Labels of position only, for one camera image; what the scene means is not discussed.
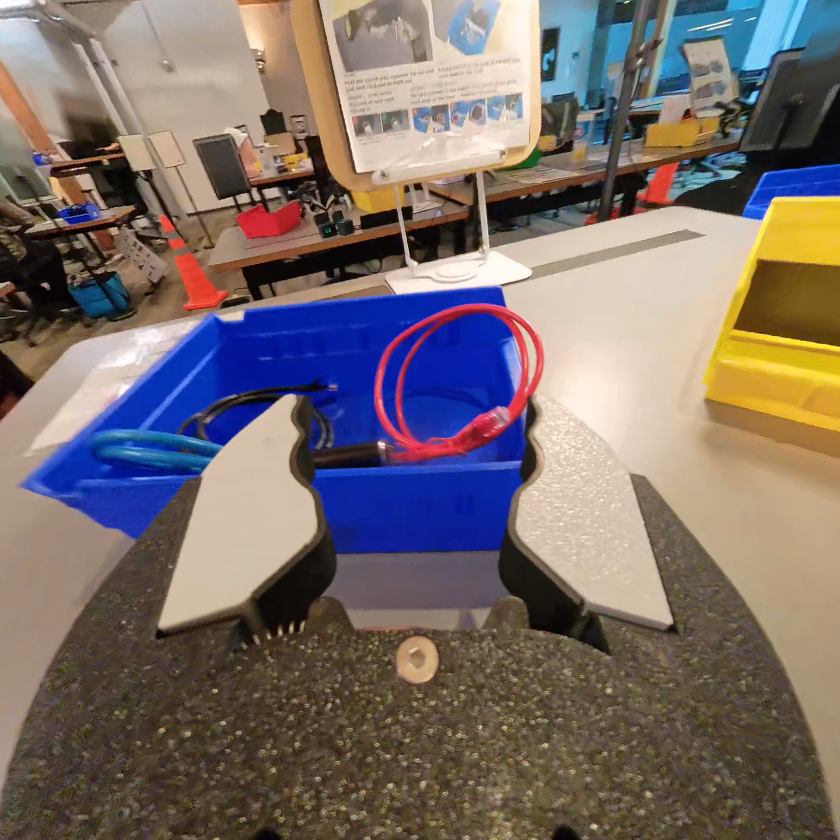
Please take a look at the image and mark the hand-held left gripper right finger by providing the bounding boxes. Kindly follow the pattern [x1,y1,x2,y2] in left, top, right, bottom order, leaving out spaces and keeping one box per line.
[499,394,676,647]

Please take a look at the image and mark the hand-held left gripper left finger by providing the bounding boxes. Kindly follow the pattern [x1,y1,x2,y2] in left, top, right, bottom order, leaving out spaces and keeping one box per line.
[157,394,338,647]

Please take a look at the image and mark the black ethernet port box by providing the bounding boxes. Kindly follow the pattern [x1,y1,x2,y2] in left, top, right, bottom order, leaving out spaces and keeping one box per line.
[311,441,395,470]

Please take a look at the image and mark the black cable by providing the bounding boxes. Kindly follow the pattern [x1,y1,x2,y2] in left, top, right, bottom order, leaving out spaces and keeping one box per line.
[177,381,342,460]

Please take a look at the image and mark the blue ethernet cable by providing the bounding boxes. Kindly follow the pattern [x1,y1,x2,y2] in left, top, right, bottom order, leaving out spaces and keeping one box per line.
[88,428,224,473]

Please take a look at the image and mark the red ethernet cable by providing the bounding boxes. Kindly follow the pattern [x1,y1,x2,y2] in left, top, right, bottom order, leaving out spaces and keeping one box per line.
[374,304,546,463]

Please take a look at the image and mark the large yellow plastic bin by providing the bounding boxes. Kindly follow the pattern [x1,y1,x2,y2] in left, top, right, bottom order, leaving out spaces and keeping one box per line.
[703,197,840,457]

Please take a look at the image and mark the teal fabric bag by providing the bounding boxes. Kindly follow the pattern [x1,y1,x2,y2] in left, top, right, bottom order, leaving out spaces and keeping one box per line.
[69,272,132,321]

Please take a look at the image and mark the long wooden workbench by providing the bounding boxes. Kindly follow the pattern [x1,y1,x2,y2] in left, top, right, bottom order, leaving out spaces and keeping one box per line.
[206,203,473,299]
[427,131,749,211]

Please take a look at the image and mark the red plastic bin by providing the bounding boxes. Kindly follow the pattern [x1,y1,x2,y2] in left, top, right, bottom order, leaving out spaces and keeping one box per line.
[235,200,304,240]

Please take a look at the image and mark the small grey table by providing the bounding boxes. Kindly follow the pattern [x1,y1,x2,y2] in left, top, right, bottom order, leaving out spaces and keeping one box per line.
[20,205,139,263]

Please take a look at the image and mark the black display panel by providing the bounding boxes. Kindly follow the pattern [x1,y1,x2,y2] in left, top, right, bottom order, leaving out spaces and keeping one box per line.
[192,134,253,198]

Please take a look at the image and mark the white board on stand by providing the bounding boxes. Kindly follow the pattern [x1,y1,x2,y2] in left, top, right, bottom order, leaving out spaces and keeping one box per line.
[118,130,186,173]

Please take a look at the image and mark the grey lamp pole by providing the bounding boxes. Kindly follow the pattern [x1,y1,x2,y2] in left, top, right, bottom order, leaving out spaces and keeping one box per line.
[594,0,664,224]

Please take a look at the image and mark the instruction poster board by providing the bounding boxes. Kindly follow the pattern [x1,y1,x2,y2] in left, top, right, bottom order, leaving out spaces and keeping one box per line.
[289,0,544,194]

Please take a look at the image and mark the printed instruction sheet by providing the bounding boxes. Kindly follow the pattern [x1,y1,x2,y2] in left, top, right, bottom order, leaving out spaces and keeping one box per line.
[318,0,532,175]

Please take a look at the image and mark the small printed sign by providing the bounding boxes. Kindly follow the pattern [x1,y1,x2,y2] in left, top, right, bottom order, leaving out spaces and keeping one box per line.
[682,36,732,112]

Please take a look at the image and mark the black computer monitor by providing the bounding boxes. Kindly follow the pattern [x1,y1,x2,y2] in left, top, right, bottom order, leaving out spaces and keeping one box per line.
[738,33,840,155]

